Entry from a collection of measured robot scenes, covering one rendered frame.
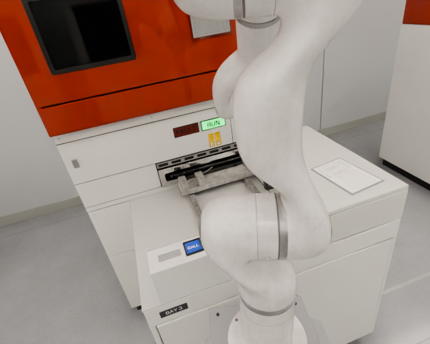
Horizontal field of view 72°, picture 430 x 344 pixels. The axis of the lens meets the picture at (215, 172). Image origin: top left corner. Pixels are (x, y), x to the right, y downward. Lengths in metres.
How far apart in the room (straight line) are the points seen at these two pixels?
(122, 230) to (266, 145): 1.25
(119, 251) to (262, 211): 1.25
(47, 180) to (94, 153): 1.83
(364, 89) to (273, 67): 3.52
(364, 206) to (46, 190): 2.76
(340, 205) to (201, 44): 0.78
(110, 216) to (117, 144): 0.38
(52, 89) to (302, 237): 1.01
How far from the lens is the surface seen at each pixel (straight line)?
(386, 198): 1.16
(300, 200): 0.46
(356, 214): 1.11
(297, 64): 0.38
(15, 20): 1.23
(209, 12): 0.39
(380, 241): 1.29
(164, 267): 0.90
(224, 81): 0.70
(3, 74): 2.89
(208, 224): 0.51
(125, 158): 1.37
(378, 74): 3.95
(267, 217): 0.50
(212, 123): 1.37
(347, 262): 1.25
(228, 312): 0.88
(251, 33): 0.61
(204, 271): 0.94
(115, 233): 1.59
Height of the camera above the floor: 1.61
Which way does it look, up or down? 31 degrees down
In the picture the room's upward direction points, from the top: 9 degrees counter-clockwise
